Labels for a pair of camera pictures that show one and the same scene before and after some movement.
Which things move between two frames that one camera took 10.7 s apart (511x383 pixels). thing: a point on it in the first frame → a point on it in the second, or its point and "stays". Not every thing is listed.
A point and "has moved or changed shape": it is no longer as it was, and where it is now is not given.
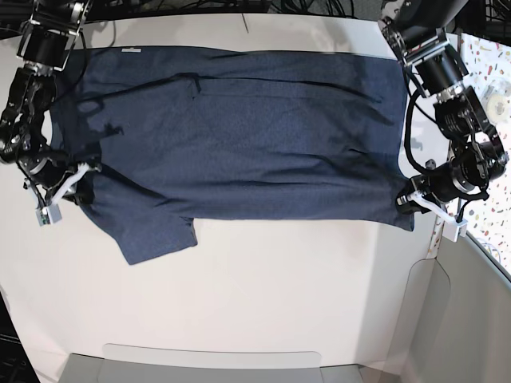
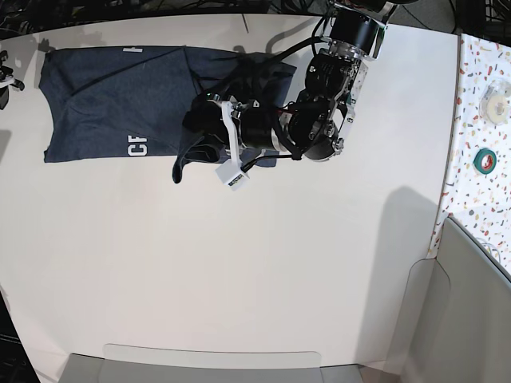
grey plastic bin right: [457, 329] stays
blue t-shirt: [275, 136] has moved or changed shape
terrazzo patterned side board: [488, 59] stays
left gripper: [49, 180] → [6, 80]
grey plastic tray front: [128, 363] stays
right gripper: [427, 193] → [218, 113]
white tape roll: [496, 103] stays
